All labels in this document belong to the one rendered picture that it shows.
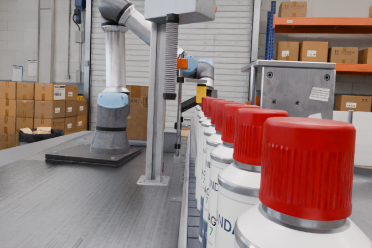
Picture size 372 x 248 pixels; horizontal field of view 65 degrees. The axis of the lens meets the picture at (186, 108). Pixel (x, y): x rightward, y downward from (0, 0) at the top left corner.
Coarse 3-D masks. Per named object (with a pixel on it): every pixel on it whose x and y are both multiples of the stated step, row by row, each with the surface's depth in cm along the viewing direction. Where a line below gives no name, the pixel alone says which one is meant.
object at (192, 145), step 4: (192, 116) 167; (192, 120) 143; (192, 124) 125; (192, 128) 110; (192, 132) 99; (192, 136) 90; (192, 140) 83; (192, 144) 75; (192, 148) 70; (192, 152) 66; (192, 156) 66
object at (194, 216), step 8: (192, 160) 94; (192, 168) 84; (192, 176) 76; (192, 184) 69; (192, 192) 64; (192, 200) 59; (192, 208) 55; (192, 216) 51; (192, 224) 48; (192, 232) 45; (192, 240) 43
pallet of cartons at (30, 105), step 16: (0, 96) 423; (16, 96) 422; (32, 96) 417; (48, 96) 413; (64, 96) 444; (0, 112) 424; (16, 112) 423; (32, 112) 418; (48, 112) 414; (64, 112) 447; (80, 112) 497; (0, 128) 425; (16, 128) 423; (32, 128) 420; (64, 128) 453; (80, 128) 502; (0, 144) 426
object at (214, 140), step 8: (216, 104) 34; (224, 104) 33; (240, 104) 33; (216, 112) 34; (216, 120) 34; (216, 128) 33; (216, 136) 33; (208, 144) 33; (216, 144) 32; (208, 152) 33; (208, 160) 33; (208, 168) 33; (208, 176) 33; (208, 184) 33; (208, 192) 33; (208, 200) 33
